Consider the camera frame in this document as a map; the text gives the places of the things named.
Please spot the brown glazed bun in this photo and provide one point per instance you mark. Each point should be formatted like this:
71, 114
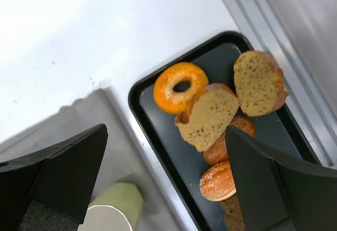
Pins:
217, 152

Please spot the pale green mug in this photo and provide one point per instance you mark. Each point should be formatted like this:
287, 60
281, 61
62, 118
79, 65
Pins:
119, 208

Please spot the orange glazed donut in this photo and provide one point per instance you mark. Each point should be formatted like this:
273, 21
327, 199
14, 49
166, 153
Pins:
164, 94

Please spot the dark brown bread piece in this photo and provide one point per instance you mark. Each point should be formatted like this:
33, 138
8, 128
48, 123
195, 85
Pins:
233, 216

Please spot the cut bread slice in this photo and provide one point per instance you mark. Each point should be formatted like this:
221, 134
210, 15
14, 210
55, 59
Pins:
259, 83
207, 116

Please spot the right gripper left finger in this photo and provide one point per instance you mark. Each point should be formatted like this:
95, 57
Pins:
50, 189

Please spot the aluminium rail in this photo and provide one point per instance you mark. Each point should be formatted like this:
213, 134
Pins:
256, 20

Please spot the sugared round bun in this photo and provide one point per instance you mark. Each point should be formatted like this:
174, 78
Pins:
217, 183

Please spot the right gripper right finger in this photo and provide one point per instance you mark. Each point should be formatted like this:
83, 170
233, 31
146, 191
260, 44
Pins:
277, 191

